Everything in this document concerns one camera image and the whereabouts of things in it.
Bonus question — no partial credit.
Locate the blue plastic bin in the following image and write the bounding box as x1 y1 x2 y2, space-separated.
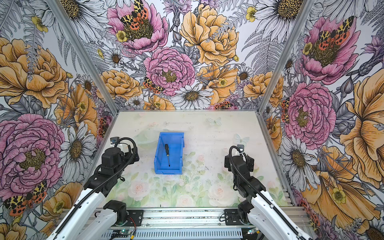
154 132 185 175

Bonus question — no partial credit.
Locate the green circuit board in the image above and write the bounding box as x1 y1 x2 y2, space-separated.
247 227 260 235
111 230 135 240

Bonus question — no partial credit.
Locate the aluminium front rail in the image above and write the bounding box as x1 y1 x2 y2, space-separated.
58 207 310 231

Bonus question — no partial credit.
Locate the aluminium corner post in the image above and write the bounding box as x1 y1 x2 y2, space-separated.
47 1 119 117
258 1 315 115

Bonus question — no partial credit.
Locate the right black corrugated cable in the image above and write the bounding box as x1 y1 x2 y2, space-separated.
228 145 304 240

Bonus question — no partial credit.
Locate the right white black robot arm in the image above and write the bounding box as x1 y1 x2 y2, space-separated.
225 146 312 240

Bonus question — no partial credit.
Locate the right aluminium corner post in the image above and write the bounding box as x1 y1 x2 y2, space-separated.
258 1 315 115

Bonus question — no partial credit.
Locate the right green circuit board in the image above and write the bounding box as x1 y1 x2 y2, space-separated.
247 227 260 235

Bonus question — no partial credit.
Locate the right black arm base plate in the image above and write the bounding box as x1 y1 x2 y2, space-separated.
224 209 250 226

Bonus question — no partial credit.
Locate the black corrugated cable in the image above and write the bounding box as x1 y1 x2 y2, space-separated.
53 137 138 235
228 145 304 240

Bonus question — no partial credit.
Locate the black handled screwdriver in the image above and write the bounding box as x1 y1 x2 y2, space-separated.
165 144 171 167

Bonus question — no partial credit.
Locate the left green circuit board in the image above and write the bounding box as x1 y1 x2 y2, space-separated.
111 230 135 240

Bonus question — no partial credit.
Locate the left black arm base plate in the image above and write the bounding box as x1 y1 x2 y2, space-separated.
123 210 144 227

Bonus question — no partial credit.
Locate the left aluminium corner post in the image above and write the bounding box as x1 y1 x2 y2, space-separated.
47 1 119 117

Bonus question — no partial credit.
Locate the white slotted cable duct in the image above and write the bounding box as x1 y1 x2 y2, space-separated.
101 228 243 240

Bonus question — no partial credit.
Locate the left black corrugated cable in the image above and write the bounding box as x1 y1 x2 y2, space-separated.
53 137 138 235

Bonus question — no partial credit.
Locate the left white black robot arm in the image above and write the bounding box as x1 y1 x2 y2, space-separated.
48 137 140 240

